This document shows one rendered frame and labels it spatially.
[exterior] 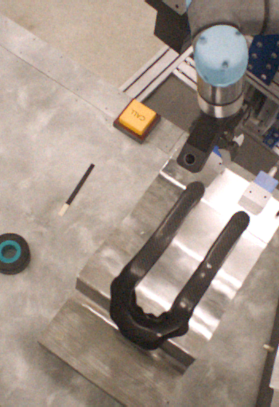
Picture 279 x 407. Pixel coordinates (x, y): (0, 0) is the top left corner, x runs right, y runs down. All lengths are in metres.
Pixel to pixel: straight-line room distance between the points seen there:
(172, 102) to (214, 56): 1.23
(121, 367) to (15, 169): 0.49
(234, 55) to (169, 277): 0.45
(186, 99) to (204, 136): 1.09
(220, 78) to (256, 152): 1.19
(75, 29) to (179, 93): 0.60
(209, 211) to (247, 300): 0.20
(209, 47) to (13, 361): 0.69
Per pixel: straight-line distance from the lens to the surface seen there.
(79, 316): 1.15
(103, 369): 1.14
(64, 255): 1.24
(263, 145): 2.07
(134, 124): 1.32
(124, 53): 2.45
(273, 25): 0.98
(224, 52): 0.88
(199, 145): 1.03
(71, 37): 2.49
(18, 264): 1.21
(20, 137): 1.35
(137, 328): 1.14
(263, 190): 1.21
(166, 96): 2.11
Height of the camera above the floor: 1.99
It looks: 69 degrees down
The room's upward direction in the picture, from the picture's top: 12 degrees clockwise
